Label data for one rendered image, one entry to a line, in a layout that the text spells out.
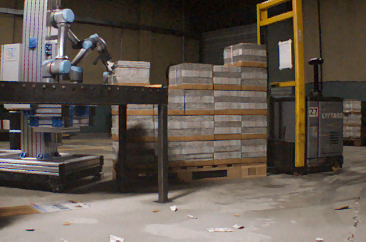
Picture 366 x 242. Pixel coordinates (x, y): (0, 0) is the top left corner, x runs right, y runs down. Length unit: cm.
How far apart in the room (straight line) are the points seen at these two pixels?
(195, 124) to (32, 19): 174
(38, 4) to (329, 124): 308
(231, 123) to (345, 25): 670
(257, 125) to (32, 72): 216
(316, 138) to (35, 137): 272
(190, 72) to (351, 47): 676
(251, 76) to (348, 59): 624
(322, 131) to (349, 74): 577
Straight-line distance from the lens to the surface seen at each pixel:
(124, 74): 383
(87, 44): 387
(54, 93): 265
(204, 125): 408
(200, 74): 409
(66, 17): 362
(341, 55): 1048
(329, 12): 1079
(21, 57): 404
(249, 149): 433
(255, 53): 439
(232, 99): 422
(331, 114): 473
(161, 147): 309
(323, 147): 468
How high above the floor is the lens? 63
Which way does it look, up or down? 1 degrees up
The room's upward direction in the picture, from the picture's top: straight up
